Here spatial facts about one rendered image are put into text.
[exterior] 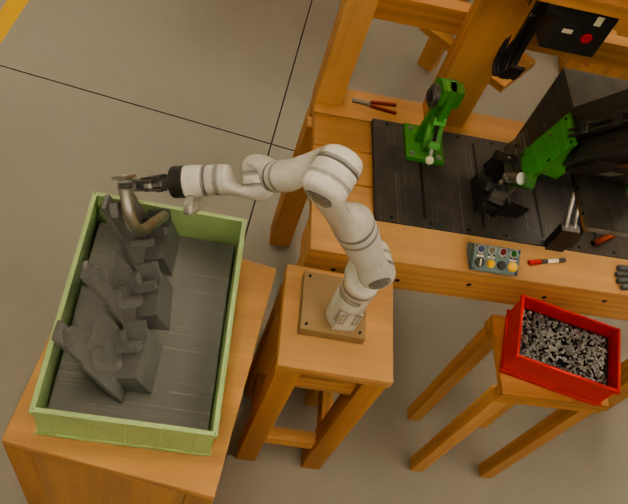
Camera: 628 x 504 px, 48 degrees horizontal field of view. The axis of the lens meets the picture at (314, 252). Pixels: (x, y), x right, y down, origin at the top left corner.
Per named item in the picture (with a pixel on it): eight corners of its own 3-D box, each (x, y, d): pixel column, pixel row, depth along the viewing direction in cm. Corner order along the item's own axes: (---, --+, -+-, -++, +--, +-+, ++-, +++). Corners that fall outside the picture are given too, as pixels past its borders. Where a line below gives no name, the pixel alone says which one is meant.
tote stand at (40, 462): (188, 557, 235) (214, 497, 171) (33, 517, 231) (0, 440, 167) (239, 373, 274) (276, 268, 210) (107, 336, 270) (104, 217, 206)
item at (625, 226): (632, 241, 206) (639, 235, 203) (582, 233, 203) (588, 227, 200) (605, 140, 227) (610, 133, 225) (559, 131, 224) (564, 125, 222)
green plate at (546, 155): (545, 191, 216) (598, 151, 200) (524, 183, 213) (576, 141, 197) (539, 162, 222) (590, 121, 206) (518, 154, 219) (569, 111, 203)
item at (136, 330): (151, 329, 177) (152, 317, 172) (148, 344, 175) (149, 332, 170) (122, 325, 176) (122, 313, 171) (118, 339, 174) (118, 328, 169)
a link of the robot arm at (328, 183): (331, 196, 128) (362, 254, 150) (357, 153, 130) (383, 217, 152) (290, 179, 132) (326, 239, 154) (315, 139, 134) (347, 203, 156)
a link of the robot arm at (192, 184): (183, 216, 161) (209, 215, 160) (177, 166, 159) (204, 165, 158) (195, 210, 170) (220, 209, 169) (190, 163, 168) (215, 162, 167)
